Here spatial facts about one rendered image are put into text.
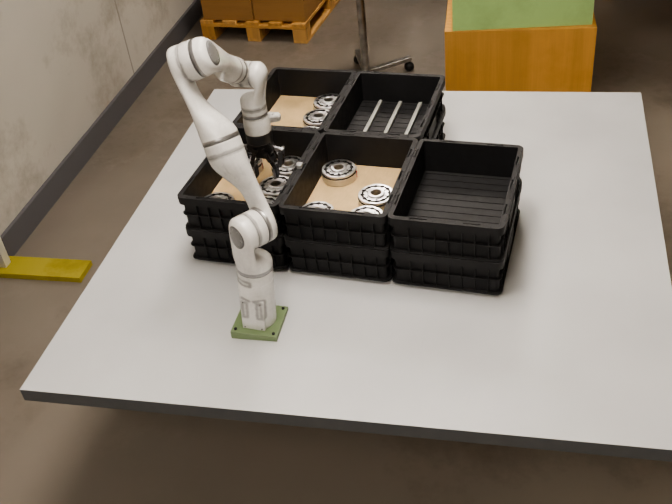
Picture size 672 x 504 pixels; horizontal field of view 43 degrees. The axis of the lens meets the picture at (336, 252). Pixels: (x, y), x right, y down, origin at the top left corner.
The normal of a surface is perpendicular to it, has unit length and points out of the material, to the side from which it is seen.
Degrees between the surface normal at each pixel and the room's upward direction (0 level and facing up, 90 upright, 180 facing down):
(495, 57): 90
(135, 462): 0
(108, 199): 0
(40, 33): 90
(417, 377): 0
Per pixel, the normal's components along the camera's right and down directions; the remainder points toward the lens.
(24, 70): 0.98, 0.05
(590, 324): -0.10, -0.78
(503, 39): -0.14, 0.62
